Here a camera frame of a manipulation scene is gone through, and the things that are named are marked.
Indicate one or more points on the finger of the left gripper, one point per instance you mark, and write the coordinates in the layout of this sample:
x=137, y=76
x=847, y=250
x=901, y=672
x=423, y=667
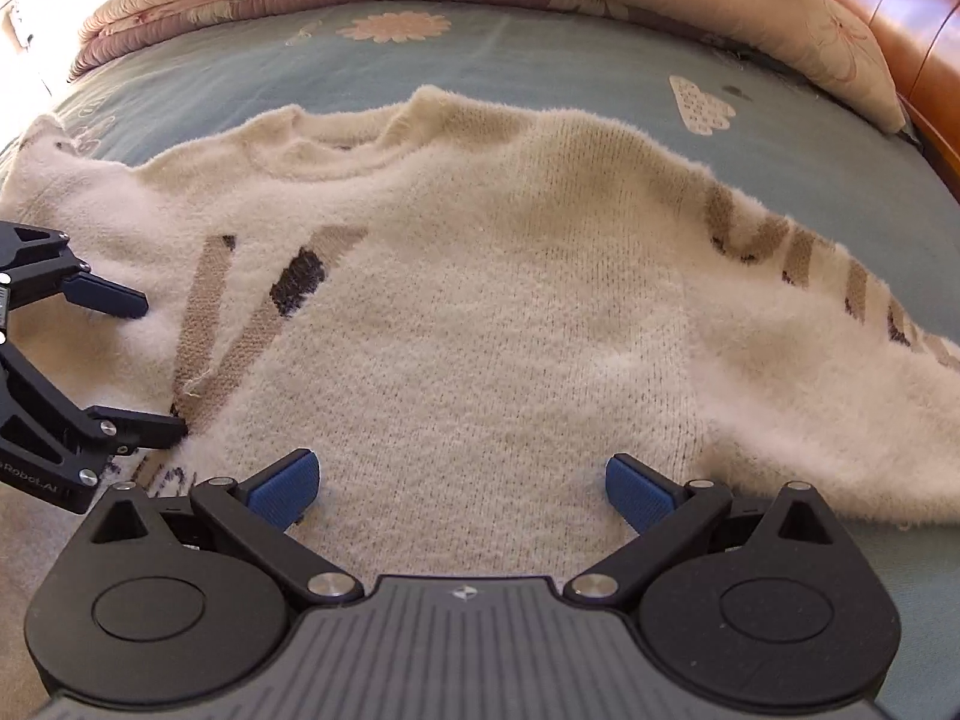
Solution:
x=125, y=430
x=104, y=296

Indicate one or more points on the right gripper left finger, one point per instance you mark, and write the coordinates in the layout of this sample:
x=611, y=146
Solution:
x=248, y=520

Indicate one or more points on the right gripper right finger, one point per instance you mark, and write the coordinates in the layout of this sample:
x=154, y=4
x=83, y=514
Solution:
x=672, y=521

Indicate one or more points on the cream knit sweater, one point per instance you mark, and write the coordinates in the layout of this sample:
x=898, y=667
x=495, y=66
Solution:
x=464, y=309

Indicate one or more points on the blue floral bed sheet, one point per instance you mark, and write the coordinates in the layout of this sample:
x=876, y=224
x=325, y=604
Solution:
x=794, y=151

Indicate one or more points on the cream floral pillow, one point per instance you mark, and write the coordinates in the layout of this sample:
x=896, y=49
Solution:
x=821, y=39

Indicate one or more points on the orange wooden headboard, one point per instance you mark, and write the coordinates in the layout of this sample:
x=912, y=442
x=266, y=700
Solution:
x=919, y=39

